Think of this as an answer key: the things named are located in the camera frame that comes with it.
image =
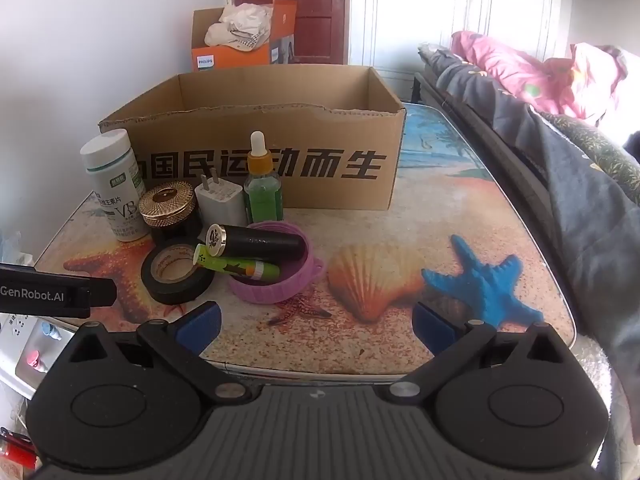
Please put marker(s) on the grey quilt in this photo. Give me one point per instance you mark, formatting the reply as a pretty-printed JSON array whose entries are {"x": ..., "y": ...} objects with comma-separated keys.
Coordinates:
[{"x": 575, "y": 185}]

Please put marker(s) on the black cylindrical tube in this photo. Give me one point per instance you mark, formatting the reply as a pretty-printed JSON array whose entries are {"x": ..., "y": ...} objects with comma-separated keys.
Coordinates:
[{"x": 260, "y": 242}]

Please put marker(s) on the white charger plug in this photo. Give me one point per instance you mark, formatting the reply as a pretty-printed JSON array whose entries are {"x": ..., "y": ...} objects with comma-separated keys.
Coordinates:
[{"x": 220, "y": 205}]

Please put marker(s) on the red lighter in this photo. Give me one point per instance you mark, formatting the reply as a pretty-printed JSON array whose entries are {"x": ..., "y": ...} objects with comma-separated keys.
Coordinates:
[{"x": 15, "y": 452}]

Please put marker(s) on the white crumpled cloth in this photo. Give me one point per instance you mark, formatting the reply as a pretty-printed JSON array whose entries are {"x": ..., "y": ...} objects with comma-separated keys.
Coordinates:
[{"x": 240, "y": 25}]

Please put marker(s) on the white panelled door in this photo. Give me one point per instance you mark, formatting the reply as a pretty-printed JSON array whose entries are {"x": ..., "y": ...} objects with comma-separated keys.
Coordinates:
[{"x": 400, "y": 10}]

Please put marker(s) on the white pill bottle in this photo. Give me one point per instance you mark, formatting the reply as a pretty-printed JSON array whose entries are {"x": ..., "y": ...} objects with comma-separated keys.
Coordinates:
[{"x": 112, "y": 180}]

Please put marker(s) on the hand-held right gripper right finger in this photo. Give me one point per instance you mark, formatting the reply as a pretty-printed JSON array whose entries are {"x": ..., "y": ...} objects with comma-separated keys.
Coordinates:
[{"x": 432, "y": 330}]

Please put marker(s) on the brown cardboard box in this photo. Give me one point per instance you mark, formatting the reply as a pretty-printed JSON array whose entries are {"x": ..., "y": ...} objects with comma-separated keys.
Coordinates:
[{"x": 325, "y": 130}]

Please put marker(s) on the purple plastic lid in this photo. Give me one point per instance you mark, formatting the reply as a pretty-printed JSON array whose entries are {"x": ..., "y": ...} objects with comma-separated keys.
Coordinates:
[{"x": 280, "y": 287}]

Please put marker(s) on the white power strip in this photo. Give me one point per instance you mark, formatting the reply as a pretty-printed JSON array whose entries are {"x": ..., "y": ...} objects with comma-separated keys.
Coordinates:
[{"x": 15, "y": 340}]

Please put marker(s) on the black tape roll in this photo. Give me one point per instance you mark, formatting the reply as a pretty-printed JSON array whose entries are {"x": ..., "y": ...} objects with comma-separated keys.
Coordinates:
[{"x": 150, "y": 285}]

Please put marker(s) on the orange appliance carton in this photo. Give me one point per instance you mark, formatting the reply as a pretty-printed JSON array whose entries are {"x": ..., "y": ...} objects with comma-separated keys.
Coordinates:
[{"x": 225, "y": 57}]

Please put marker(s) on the green dropper bottle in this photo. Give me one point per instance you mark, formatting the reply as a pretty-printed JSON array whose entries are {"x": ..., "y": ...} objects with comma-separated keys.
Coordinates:
[{"x": 262, "y": 195}]

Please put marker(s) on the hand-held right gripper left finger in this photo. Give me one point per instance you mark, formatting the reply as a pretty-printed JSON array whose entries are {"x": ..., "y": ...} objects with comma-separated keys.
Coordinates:
[{"x": 200, "y": 327}]

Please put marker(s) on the black metal bed frame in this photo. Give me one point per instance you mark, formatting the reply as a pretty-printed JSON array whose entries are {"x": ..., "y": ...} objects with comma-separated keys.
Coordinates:
[{"x": 425, "y": 90}]

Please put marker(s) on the green lip balm tube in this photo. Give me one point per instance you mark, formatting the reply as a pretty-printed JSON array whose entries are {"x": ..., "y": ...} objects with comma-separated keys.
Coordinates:
[{"x": 230, "y": 264}]

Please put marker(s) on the red wooden door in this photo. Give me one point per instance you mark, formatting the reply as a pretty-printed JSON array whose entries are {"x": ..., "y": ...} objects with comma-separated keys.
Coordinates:
[{"x": 320, "y": 10}]

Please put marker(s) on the black jar with gold lid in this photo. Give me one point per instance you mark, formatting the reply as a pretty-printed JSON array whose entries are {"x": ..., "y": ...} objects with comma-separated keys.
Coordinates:
[{"x": 167, "y": 202}]

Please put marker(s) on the pink blanket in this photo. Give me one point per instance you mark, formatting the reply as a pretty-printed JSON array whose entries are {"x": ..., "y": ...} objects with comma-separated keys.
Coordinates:
[{"x": 500, "y": 65}]

